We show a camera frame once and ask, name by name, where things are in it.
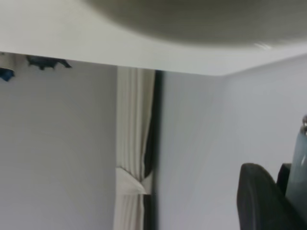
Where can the black vertical post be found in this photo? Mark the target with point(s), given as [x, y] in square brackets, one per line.
[157, 143]

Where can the dark grey ceramic mug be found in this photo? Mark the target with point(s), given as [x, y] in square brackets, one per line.
[204, 19]

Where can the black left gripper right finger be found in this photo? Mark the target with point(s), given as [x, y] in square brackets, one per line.
[284, 177]

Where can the dark blue object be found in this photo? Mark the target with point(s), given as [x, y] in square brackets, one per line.
[6, 74]
[45, 61]

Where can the beige curtain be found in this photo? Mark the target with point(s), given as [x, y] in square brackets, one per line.
[132, 119]

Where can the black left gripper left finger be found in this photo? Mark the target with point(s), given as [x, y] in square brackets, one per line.
[259, 203]

